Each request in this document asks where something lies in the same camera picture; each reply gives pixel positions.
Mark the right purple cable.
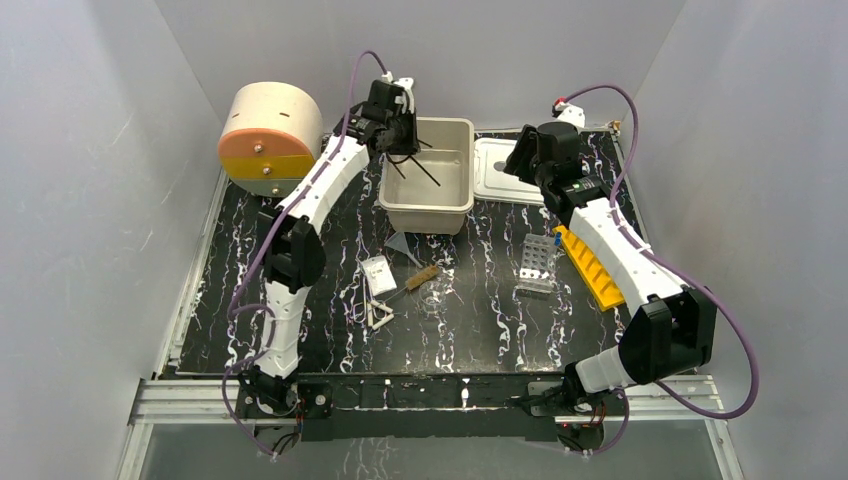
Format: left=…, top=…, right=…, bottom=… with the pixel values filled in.
left=563, top=84, right=761, bottom=458

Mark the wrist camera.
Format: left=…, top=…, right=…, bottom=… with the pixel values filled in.
left=381, top=71, right=416, bottom=113
left=552, top=98, right=586, bottom=130

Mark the white bin lid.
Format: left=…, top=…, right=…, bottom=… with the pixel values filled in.
left=473, top=138, right=543, bottom=206

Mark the round beige drawer cabinet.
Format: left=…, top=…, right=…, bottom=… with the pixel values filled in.
left=217, top=81, right=324, bottom=198

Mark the black base frame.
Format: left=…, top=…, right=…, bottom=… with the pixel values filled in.
left=232, top=369, right=626, bottom=453

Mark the purple cable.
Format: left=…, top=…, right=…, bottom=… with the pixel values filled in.
left=220, top=50, right=392, bottom=458
left=563, top=84, right=761, bottom=458

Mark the white paper tag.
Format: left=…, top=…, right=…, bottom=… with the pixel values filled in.
left=360, top=255, right=397, bottom=297

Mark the clear acrylic tube rack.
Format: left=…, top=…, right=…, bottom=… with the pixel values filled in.
left=516, top=234, right=558, bottom=294

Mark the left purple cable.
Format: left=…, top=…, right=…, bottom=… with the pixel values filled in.
left=220, top=50, right=392, bottom=458

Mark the white clay triangle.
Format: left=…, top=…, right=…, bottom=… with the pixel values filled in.
left=366, top=300, right=394, bottom=330

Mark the beige plastic bin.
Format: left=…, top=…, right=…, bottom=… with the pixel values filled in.
left=378, top=117, right=474, bottom=236

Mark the clear plastic funnel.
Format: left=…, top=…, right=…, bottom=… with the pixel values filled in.
left=385, top=231, right=423, bottom=269

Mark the clear glass beaker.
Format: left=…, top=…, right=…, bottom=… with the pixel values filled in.
left=417, top=281, right=447, bottom=316

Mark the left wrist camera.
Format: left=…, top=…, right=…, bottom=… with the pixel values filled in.
left=381, top=71, right=416, bottom=113

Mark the yellow test tube rack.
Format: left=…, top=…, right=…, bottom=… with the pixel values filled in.
left=553, top=225, right=625, bottom=311

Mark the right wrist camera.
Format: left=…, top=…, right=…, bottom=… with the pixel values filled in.
left=552, top=98, right=586, bottom=130

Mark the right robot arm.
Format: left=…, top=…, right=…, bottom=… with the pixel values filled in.
left=504, top=121, right=717, bottom=414

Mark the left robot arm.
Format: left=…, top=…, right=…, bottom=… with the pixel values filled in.
left=218, top=74, right=420, bottom=416

